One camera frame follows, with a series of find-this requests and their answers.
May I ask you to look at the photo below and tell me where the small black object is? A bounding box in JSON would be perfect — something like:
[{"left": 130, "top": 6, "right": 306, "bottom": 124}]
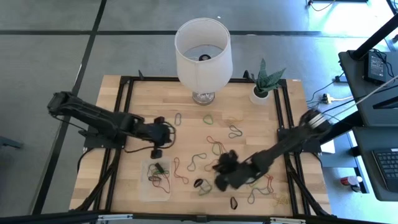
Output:
[{"left": 350, "top": 183, "right": 370, "bottom": 194}]

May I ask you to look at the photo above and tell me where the red rubber band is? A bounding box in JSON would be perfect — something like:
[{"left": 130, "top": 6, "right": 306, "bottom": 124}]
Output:
[
  {"left": 263, "top": 174, "right": 275, "bottom": 194},
  {"left": 206, "top": 135, "right": 228, "bottom": 156},
  {"left": 148, "top": 174, "right": 172, "bottom": 195},
  {"left": 203, "top": 157, "right": 220, "bottom": 173},
  {"left": 172, "top": 156, "right": 190, "bottom": 185}
]

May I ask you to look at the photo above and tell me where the white shade silver table lamp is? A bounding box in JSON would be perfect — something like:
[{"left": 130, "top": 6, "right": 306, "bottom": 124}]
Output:
[{"left": 174, "top": 17, "right": 234, "bottom": 106}]

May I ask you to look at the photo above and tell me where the black keyboard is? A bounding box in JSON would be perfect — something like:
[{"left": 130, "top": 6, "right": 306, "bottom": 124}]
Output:
[{"left": 371, "top": 148, "right": 398, "bottom": 194}]

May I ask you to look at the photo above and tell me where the black stand pole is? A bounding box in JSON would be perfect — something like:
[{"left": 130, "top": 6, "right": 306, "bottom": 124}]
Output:
[{"left": 350, "top": 14, "right": 398, "bottom": 60}]

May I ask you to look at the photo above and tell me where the snake plant in white pot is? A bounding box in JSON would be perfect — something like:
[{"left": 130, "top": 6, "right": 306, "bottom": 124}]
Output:
[{"left": 248, "top": 58, "right": 287, "bottom": 106}]

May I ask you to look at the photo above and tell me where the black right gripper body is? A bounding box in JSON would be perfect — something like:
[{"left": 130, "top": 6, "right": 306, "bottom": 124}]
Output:
[{"left": 229, "top": 154, "right": 271, "bottom": 190}]

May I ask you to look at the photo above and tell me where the black power adapter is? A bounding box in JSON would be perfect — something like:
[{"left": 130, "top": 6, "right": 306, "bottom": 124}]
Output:
[{"left": 363, "top": 50, "right": 389, "bottom": 84}]

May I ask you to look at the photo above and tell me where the clear plastic bin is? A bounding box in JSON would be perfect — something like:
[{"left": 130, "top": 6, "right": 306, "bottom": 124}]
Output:
[{"left": 139, "top": 157, "right": 173, "bottom": 202}]

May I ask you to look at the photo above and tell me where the black desk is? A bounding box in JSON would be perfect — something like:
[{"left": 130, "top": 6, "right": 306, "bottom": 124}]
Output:
[
  {"left": 352, "top": 126, "right": 398, "bottom": 202},
  {"left": 338, "top": 49, "right": 398, "bottom": 128}
]

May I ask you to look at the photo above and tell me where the wide green rubber band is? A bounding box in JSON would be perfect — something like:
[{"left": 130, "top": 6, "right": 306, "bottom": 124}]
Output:
[{"left": 197, "top": 181, "right": 214, "bottom": 197}]

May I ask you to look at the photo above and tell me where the red white bottle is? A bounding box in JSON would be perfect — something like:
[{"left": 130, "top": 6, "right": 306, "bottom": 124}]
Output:
[{"left": 340, "top": 175, "right": 364, "bottom": 187}]

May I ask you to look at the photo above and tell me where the grey floor object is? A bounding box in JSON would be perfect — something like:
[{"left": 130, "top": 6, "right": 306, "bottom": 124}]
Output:
[{"left": 0, "top": 135, "right": 25, "bottom": 151}]

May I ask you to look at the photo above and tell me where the black rig beam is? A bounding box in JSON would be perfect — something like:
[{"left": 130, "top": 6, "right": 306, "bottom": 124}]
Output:
[{"left": 0, "top": 210, "right": 398, "bottom": 224}]

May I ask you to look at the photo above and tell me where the yellow floor cable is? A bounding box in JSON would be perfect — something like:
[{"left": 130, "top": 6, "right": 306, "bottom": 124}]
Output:
[{"left": 307, "top": 0, "right": 336, "bottom": 12}]

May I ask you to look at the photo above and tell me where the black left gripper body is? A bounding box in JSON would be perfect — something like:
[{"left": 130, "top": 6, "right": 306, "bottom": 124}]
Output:
[{"left": 135, "top": 121, "right": 172, "bottom": 146}]

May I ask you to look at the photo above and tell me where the black left camera cable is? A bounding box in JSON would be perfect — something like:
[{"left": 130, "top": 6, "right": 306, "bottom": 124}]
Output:
[{"left": 123, "top": 121, "right": 177, "bottom": 154}]

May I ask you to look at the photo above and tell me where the black floor cable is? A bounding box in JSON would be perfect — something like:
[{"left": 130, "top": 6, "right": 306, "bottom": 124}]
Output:
[{"left": 306, "top": 72, "right": 346, "bottom": 113}]

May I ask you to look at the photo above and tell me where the white paper sheet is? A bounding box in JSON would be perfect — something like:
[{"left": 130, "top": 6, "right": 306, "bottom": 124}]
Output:
[{"left": 319, "top": 138, "right": 337, "bottom": 155}]

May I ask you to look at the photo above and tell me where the black stand beam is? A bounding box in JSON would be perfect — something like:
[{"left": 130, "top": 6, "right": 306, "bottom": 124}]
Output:
[{"left": 318, "top": 110, "right": 364, "bottom": 144}]

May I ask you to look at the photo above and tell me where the white cable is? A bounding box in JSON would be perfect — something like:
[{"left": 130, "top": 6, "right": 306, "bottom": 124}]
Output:
[{"left": 329, "top": 73, "right": 398, "bottom": 121}]

